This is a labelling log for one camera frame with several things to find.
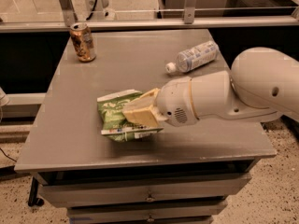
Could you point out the green jalapeno chip bag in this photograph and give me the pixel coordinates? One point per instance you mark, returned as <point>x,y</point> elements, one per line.
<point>115,125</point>

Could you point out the clear plastic water bottle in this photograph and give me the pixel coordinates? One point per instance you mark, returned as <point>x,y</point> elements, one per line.
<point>190,59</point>

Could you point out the drawer knob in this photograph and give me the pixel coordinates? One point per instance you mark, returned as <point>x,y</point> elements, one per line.
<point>150,219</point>
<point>149,198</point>

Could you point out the gold soda can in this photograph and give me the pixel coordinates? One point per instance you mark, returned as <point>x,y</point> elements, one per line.
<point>82,39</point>

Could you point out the metal frame rail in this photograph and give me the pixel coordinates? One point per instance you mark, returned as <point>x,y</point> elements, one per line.
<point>158,24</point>

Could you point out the grey drawer cabinet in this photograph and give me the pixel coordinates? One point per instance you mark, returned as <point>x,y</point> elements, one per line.
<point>190,171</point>

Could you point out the lower drawer knob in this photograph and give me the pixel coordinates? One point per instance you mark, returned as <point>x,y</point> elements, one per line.
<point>150,219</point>

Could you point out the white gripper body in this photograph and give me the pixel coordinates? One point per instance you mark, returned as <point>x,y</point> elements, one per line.
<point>174,101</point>

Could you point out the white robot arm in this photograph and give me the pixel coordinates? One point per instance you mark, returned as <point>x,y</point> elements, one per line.
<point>261,85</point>

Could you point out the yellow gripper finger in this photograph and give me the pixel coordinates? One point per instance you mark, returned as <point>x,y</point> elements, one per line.
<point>151,93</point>
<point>142,111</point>

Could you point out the upper drawer knob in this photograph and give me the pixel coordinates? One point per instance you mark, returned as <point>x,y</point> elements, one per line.
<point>149,198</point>

